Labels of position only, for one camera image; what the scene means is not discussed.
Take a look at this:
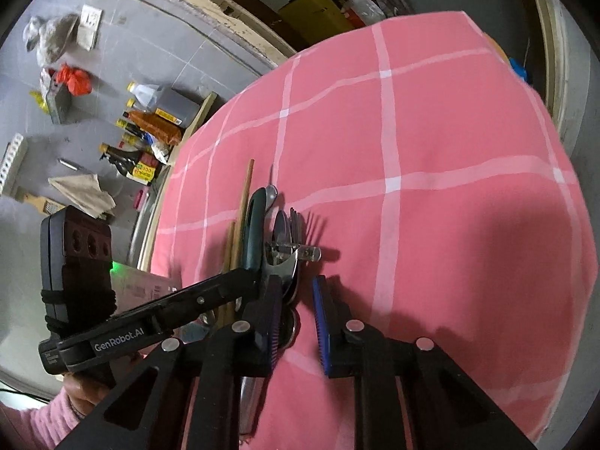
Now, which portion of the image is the dark liquid jug yellow cap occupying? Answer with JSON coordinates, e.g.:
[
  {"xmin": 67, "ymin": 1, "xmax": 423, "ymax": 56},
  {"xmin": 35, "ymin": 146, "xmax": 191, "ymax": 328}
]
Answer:
[{"xmin": 127, "ymin": 82, "xmax": 200, "ymax": 128}]

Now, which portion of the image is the white plastic bag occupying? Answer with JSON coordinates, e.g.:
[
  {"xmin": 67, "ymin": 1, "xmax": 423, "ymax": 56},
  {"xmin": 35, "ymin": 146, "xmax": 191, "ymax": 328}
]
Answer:
[{"xmin": 22, "ymin": 16, "xmax": 48, "ymax": 53}]

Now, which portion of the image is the red plastic bag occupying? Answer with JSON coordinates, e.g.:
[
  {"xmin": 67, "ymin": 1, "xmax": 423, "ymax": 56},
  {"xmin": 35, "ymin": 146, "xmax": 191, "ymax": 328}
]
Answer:
[{"xmin": 55, "ymin": 64, "xmax": 92, "ymax": 97}]

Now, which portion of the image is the wooden counter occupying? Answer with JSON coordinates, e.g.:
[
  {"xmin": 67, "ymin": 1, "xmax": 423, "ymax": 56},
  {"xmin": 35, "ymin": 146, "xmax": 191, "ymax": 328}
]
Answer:
[{"xmin": 180, "ymin": 91, "xmax": 219, "ymax": 147}]

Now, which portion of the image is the green handled can opener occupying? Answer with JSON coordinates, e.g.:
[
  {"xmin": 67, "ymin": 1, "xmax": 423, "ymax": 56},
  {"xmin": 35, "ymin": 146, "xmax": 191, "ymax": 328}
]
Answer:
[{"xmin": 246, "ymin": 187, "xmax": 323, "ymax": 301}]

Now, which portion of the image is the person's left forearm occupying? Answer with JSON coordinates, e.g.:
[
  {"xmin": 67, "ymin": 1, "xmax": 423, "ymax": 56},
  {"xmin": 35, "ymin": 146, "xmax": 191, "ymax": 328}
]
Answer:
[{"xmin": 0, "ymin": 391, "xmax": 92, "ymax": 450}]

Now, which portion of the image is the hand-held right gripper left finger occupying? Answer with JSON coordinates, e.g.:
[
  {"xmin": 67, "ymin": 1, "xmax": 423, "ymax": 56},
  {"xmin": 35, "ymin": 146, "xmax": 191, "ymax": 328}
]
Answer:
[{"xmin": 56, "ymin": 276, "xmax": 284, "ymax": 450}]

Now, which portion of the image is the wooden door frame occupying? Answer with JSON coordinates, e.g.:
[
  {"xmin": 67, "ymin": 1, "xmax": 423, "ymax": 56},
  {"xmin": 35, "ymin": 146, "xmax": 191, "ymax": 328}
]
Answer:
[{"xmin": 136, "ymin": 0, "xmax": 570, "ymax": 127}]

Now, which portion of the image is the wooden chopstick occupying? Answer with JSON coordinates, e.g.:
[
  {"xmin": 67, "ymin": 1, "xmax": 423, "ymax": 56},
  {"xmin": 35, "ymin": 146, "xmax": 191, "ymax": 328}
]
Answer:
[
  {"xmin": 218, "ymin": 222, "xmax": 237, "ymax": 329},
  {"xmin": 232, "ymin": 159, "xmax": 255, "ymax": 273}
]

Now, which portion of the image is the metal fork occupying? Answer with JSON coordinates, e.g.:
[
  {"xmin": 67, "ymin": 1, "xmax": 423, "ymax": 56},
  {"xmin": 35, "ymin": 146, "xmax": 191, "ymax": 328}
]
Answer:
[{"xmin": 288, "ymin": 207, "xmax": 305, "ymax": 245}]

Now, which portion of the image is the pink checked tablecloth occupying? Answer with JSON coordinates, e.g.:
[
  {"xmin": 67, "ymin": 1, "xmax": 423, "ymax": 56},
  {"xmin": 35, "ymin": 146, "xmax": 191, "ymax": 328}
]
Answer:
[{"xmin": 136, "ymin": 9, "xmax": 598, "ymax": 450}]

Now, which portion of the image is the white perforated utensil holder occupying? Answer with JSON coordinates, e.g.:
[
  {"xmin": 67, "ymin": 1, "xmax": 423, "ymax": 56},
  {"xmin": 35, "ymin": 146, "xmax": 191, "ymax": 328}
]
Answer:
[{"xmin": 110, "ymin": 269, "xmax": 183, "ymax": 317}]

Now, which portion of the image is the small metal spoon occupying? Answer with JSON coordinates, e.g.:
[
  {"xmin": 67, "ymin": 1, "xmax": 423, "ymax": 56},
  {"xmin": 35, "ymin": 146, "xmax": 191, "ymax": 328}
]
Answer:
[{"xmin": 262, "ymin": 164, "xmax": 280, "ymax": 212}]

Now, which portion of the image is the clear bag of dried goods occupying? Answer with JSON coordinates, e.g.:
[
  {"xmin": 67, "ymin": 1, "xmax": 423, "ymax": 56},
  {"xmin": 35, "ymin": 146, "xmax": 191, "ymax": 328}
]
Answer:
[{"xmin": 40, "ymin": 13, "xmax": 80, "ymax": 67}]

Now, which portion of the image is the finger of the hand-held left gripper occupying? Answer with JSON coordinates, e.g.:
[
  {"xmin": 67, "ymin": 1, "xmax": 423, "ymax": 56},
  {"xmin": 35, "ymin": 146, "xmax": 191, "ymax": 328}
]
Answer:
[{"xmin": 150, "ymin": 266, "xmax": 262, "ymax": 337}]

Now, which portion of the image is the beige hanging towel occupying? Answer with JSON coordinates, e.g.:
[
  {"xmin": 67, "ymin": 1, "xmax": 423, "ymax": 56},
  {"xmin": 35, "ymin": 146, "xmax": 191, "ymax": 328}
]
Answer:
[{"xmin": 48, "ymin": 173, "xmax": 116, "ymax": 220}]

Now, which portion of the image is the orange sauce bottle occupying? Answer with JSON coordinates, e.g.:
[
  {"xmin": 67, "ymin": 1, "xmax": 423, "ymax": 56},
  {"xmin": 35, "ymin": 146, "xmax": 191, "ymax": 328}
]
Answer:
[{"xmin": 126, "ymin": 99, "xmax": 183, "ymax": 147}]

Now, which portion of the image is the white wall rack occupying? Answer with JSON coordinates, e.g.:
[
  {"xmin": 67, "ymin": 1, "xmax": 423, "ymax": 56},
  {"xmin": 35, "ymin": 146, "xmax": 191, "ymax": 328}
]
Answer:
[{"xmin": 0, "ymin": 132, "xmax": 25, "ymax": 196}]

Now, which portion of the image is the wooden grater paddle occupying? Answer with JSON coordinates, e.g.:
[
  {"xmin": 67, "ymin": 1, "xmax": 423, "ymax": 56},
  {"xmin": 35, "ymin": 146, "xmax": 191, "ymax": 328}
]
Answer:
[{"xmin": 16, "ymin": 187, "xmax": 66, "ymax": 215}]

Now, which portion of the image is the white wall switch socket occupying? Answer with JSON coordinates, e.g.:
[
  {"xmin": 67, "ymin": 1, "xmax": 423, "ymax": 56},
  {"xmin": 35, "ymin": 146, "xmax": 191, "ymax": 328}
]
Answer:
[{"xmin": 76, "ymin": 4, "xmax": 104, "ymax": 51}]

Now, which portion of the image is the yellow gas cylinder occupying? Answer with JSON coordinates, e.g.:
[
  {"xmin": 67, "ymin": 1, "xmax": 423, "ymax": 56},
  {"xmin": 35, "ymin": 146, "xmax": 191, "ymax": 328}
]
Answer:
[{"xmin": 279, "ymin": 0, "xmax": 352, "ymax": 41}]

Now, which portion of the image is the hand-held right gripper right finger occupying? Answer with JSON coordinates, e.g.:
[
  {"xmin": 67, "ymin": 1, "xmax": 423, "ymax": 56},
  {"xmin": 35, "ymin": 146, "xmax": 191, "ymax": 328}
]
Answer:
[{"xmin": 312, "ymin": 274, "xmax": 540, "ymax": 450}]

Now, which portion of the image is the person's left hand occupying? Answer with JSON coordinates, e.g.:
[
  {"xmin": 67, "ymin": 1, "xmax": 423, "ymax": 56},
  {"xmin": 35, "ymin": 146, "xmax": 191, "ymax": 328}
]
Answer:
[{"xmin": 62, "ymin": 371, "xmax": 113, "ymax": 419}]

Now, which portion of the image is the clear plastic bags pile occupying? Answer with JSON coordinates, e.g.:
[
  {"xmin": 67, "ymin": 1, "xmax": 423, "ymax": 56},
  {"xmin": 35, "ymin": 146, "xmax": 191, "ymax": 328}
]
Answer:
[{"xmin": 342, "ymin": 0, "xmax": 391, "ymax": 27}]

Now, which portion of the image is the grey wall rack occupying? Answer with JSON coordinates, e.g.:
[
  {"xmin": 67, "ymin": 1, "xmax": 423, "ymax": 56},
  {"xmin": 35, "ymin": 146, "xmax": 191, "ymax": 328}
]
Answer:
[{"xmin": 41, "ymin": 68, "xmax": 73, "ymax": 125}]

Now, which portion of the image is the dark bottle yellow label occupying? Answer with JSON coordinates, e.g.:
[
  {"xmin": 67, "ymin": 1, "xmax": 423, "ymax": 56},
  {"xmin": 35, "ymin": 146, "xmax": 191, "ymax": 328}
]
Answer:
[{"xmin": 99, "ymin": 143, "xmax": 159, "ymax": 185}]

